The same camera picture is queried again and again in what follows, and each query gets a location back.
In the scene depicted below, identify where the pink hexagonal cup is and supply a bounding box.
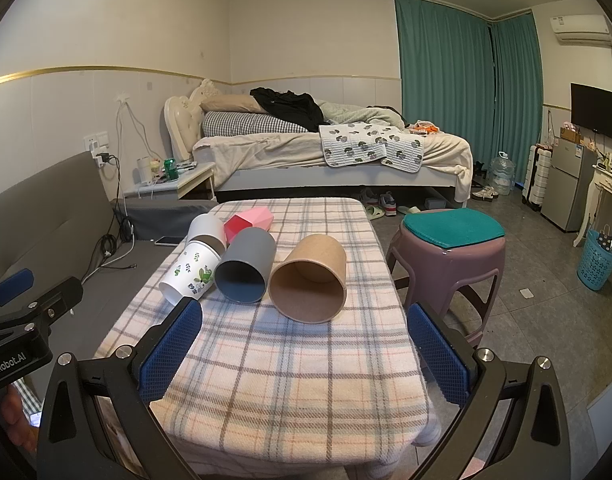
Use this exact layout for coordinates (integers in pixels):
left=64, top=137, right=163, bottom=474
left=225, top=206, right=274, bottom=244

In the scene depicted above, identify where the white cup with green print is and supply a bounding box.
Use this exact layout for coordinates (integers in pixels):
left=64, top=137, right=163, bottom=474
left=158, top=240, right=220, bottom=306

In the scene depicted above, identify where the grey plastic cup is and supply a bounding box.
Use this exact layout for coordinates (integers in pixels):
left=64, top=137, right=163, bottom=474
left=215, top=226, right=277, bottom=304

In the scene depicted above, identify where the plain white cup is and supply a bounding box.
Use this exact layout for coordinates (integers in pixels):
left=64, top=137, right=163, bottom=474
left=185, top=214, right=228, bottom=256

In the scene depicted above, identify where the brown paper cup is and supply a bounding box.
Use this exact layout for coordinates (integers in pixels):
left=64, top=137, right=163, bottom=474
left=268, top=234, right=347, bottom=324

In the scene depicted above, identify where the grey sofa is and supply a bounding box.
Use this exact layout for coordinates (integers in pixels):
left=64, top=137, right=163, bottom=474
left=0, top=154, right=216, bottom=359

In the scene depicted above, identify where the plaid tablecloth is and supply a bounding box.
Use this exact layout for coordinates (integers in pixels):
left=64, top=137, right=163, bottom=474
left=94, top=196, right=444, bottom=479

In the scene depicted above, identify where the smartphone on sofa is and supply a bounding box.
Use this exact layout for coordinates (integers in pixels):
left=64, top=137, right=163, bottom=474
left=153, top=235, right=185, bottom=247

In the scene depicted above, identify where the white mug on nightstand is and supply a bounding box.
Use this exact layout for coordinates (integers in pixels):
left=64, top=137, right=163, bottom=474
left=136, top=156, right=153, bottom=184

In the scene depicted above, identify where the white bedside table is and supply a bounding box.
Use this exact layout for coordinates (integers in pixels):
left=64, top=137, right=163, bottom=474
left=124, top=162, right=216, bottom=200

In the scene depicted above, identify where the green bottle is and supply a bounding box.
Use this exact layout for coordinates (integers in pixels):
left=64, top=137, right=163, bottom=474
left=164, top=158, right=179, bottom=181

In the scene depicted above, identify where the purple plastic stool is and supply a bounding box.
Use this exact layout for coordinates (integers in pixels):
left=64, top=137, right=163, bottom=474
left=386, top=220, right=506, bottom=347

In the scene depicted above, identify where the blue laundry basket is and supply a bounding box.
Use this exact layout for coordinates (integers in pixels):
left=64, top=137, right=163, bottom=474
left=577, top=224, right=612, bottom=292

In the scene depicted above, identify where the teal stool cushion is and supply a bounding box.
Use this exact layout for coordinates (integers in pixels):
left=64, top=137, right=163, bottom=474
left=403, top=208, right=504, bottom=249

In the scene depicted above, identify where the silver mini fridge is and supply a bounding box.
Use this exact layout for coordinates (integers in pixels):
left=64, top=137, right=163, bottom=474
left=541, top=140, right=597, bottom=232

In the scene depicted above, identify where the white padded headboard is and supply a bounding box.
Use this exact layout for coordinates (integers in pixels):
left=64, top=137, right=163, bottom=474
left=164, top=79, right=221, bottom=162

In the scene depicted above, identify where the checkered pillow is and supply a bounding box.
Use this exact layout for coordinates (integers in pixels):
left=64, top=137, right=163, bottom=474
left=202, top=112, right=307, bottom=136

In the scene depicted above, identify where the white dressing table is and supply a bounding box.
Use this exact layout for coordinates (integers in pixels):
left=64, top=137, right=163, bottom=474
left=573, top=164, right=612, bottom=250

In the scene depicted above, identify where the large water jug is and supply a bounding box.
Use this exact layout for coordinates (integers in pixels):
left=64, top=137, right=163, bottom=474
left=490, top=151, right=515, bottom=196

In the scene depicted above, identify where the white suitcase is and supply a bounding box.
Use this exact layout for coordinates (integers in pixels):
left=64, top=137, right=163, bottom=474
left=522, top=144, right=552, bottom=211

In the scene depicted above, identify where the beige pillow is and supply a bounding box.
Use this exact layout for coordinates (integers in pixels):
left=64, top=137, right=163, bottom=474
left=201, top=94, right=267, bottom=114

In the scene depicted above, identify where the bed with beige sheet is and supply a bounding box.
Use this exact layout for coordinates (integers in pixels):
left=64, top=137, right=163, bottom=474
left=193, top=122, right=474, bottom=204

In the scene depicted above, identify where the white patterned blanket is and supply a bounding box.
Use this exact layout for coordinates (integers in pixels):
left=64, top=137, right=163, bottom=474
left=319, top=122, right=424, bottom=174

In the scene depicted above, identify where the black clothing pile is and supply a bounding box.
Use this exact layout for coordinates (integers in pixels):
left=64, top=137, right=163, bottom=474
left=249, top=87, right=325, bottom=132

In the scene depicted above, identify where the light green duvet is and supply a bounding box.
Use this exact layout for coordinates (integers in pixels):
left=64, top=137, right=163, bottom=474
left=315, top=100, right=405, bottom=129

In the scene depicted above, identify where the black television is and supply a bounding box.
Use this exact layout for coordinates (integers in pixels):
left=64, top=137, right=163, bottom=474
left=571, top=84, right=612, bottom=139

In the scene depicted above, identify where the teal curtain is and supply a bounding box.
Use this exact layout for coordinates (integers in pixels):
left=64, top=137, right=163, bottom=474
left=394, top=0, right=544, bottom=183

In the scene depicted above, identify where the white air conditioner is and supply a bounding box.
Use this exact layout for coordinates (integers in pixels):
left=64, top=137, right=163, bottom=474
left=550, top=14, right=612, bottom=48

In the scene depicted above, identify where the black power cable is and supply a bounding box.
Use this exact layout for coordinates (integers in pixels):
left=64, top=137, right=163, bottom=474
left=98, top=153, right=136, bottom=260

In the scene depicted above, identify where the white charging cable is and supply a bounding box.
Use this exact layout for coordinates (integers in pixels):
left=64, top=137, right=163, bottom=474
left=80, top=231, right=138, bottom=286

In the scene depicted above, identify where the white wall power strip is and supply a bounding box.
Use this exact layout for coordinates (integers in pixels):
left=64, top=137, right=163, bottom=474
left=83, top=131, right=109, bottom=168

